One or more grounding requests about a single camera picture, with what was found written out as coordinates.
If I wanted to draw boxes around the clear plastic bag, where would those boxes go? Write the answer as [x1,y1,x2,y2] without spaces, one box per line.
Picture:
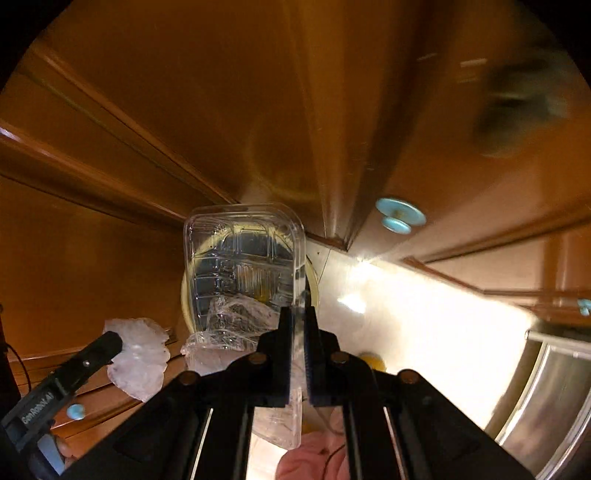
[103,295,280,402]

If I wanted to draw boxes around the cream round trash bin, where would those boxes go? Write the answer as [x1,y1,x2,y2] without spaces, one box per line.
[180,259,293,333]

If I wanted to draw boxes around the light blue cabinet knob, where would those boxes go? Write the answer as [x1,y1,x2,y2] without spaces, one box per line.
[577,299,591,317]
[376,198,427,235]

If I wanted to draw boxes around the right pink trouser leg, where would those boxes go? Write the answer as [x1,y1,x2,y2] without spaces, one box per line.
[274,408,351,480]

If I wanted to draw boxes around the clear plastic food tray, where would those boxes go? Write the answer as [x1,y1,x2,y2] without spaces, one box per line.
[180,204,307,450]

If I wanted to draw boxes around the stainless steel sink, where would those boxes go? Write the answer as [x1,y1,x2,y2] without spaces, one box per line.
[485,326,590,479]

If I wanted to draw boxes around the light blue drawer knob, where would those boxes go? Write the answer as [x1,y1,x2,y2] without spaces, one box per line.
[66,403,86,421]

